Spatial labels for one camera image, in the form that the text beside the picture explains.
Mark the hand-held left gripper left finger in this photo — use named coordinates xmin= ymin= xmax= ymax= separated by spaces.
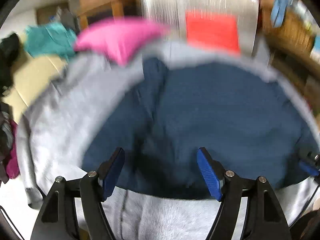
xmin=31 ymin=147 xmax=125 ymax=240

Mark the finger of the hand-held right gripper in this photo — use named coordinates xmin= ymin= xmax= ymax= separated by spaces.
xmin=297 ymin=147 xmax=320 ymax=178

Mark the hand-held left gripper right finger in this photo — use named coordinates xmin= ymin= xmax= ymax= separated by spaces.
xmin=196 ymin=147 xmax=292 ymax=240

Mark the navy puffer jacket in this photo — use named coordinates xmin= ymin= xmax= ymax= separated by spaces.
xmin=81 ymin=57 xmax=315 ymax=200

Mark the pile of dark clothes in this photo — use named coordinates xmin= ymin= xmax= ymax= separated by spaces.
xmin=0 ymin=102 xmax=18 ymax=183

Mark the grey blanket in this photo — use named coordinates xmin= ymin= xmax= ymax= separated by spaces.
xmin=16 ymin=40 xmax=320 ymax=240

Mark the magenta cloth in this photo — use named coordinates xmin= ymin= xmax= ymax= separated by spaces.
xmin=5 ymin=120 xmax=20 ymax=179

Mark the wooden table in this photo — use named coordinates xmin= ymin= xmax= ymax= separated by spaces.
xmin=260 ymin=10 xmax=320 ymax=100

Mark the pink pillow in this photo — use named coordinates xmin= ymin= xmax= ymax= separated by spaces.
xmin=75 ymin=17 xmax=170 ymax=67

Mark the wicker basket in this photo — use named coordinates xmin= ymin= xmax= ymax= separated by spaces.
xmin=277 ymin=12 xmax=315 ymax=53

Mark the orange-red pillow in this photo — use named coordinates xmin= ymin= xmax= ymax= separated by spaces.
xmin=185 ymin=10 xmax=242 ymax=55

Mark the teal cloth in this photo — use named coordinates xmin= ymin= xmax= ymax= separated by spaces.
xmin=25 ymin=22 xmax=78 ymax=60

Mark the wooden cabinet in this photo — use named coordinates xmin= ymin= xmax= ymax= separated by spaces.
xmin=77 ymin=1 xmax=125 ymax=30

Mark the black bag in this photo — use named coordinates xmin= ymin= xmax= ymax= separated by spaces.
xmin=0 ymin=33 xmax=22 ymax=88

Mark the grey cabinet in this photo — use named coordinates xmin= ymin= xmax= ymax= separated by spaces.
xmin=56 ymin=6 xmax=78 ymax=30

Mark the blue cloth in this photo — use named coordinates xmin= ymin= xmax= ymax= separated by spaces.
xmin=271 ymin=0 xmax=288 ymax=28

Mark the wooden door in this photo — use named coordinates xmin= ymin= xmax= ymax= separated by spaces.
xmin=36 ymin=4 xmax=68 ymax=25

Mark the silver foil insulation panel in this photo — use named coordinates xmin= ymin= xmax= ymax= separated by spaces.
xmin=139 ymin=0 xmax=260 ymax=55

